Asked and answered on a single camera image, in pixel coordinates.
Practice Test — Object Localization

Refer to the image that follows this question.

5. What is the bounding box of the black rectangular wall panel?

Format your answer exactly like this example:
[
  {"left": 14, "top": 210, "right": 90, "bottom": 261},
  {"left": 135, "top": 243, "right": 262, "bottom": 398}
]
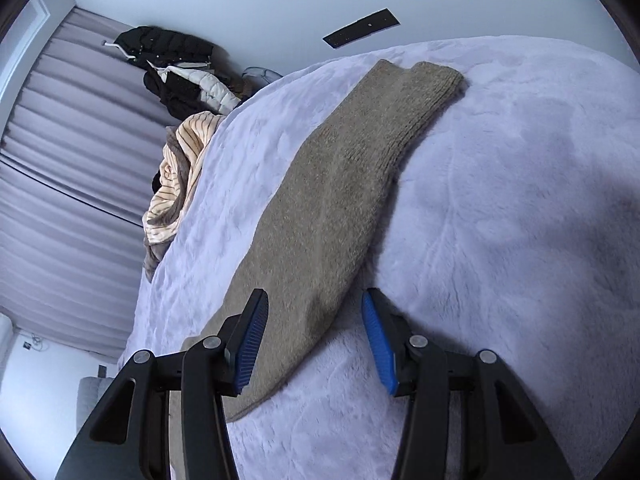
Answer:
[{"left": 322, "top": 8, "right": 402, "bottom": 49}]

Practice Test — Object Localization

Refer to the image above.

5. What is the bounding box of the white coat rack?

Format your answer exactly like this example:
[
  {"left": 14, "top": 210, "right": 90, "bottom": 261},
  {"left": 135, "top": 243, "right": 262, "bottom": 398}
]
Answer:
[{"left": 102, "top": 39, "right": 140, "bottom": 64}]

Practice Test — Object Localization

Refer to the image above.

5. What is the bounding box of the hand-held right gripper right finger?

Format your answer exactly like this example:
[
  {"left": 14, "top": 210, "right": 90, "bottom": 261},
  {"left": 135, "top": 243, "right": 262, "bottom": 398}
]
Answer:
[{"left": 361, "top": 287, "right": 576, "bottom": 480}]

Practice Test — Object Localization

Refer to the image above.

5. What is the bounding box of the standing fan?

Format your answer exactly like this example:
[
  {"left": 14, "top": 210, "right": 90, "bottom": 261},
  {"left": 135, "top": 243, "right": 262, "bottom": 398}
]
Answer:
[{"left": 243, "top": 66, "right": 282, "bottom": 92}]

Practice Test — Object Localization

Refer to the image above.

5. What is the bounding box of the cream striped cloth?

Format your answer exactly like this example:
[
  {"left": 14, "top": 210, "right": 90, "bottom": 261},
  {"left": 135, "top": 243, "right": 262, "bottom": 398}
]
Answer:
[{"left": 142, "top": 111, "right": 228, "bottom": 247}]

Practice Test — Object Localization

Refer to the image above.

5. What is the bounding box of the white puffer jacket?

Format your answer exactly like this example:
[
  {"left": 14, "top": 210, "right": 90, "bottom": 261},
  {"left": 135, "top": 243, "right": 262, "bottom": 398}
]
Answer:
[{"left": 159, "top": 65, "right": 242, "bottom": 114}]

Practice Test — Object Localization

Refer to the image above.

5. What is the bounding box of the grey pleated curtain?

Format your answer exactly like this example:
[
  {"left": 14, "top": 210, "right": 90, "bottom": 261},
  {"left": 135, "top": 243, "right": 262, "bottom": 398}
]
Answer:
[{"left": 0, "top": 7, "right": 177, "bottom": 361}]

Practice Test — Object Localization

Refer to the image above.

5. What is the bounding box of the brown-grey plush cloth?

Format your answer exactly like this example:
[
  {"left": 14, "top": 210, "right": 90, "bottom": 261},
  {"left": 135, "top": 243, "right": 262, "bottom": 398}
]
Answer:
[{"left": 144, "top": 127, "right": 201, "bottom": 282}]

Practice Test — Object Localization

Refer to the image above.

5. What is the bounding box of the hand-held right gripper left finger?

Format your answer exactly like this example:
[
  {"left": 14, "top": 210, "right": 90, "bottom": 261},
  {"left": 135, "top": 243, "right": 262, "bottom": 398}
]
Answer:
[{"left": 55, "top": 288, "right": 270, "bottom": 480}]

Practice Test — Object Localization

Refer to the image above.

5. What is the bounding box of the lavender fleece blanket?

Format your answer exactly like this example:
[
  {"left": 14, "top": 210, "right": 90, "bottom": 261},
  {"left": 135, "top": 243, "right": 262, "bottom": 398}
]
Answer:
[{"left": 117, "top": 35, "right": 640, "bottom": 480}]

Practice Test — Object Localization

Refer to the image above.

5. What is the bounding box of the olive knit sweater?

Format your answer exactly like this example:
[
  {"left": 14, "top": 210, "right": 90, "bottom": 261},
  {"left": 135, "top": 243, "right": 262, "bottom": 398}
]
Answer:
[{"left": 181, "top": 59, "right": 468, "bottom": 423}]

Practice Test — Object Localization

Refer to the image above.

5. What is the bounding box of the black puffer jacket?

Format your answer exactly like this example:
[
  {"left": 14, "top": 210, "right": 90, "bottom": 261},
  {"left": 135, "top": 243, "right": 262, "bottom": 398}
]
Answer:
[{"left": 114, "top": 26, "right": 217, "bottom": 122}]

